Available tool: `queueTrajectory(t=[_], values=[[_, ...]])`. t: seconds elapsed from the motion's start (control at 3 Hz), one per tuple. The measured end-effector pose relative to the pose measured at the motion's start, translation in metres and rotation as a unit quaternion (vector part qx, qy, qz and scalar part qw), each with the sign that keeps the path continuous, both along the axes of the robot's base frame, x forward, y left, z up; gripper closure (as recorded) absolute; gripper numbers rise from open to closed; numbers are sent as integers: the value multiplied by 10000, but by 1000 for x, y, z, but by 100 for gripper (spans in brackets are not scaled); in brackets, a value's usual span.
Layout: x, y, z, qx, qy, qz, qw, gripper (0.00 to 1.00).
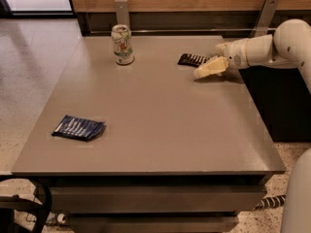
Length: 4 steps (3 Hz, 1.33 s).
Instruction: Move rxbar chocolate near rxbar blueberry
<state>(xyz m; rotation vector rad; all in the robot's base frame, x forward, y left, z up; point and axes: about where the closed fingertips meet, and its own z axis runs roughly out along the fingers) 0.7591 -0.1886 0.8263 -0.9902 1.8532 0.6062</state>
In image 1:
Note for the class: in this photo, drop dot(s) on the lower grey drawer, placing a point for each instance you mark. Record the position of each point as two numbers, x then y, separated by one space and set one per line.
131 224

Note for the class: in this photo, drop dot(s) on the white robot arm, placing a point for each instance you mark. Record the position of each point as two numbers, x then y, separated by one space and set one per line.
288 47

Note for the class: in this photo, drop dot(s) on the blue blueberry rxbar wrapper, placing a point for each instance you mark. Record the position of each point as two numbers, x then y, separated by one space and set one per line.
77 128

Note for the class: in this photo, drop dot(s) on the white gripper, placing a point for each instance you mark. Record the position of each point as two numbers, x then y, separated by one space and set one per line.
235 54

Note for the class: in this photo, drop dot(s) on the right metal bracket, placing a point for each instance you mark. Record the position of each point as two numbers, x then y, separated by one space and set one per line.
265 17

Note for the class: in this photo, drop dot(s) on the metal bracket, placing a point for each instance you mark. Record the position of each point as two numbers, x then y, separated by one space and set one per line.
122 12
265 17

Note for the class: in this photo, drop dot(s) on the white green soda can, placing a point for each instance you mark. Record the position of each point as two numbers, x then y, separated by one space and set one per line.
122 47

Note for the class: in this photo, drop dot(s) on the left metal bracket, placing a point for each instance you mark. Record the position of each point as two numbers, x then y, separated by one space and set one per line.
122 12

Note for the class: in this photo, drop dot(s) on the black chocolate rxbar wrapper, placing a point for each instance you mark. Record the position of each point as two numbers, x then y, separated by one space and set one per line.
192 60

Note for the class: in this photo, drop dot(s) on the black chair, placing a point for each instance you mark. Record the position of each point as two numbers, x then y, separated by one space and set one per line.
10 204

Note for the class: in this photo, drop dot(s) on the grey drawer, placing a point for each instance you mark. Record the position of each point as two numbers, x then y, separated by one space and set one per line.
131 224
156 199

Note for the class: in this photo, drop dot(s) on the upper grey drawer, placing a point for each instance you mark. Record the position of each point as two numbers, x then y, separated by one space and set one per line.
156 199

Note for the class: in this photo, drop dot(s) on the white power strip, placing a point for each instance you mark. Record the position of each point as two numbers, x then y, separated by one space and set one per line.
270 202

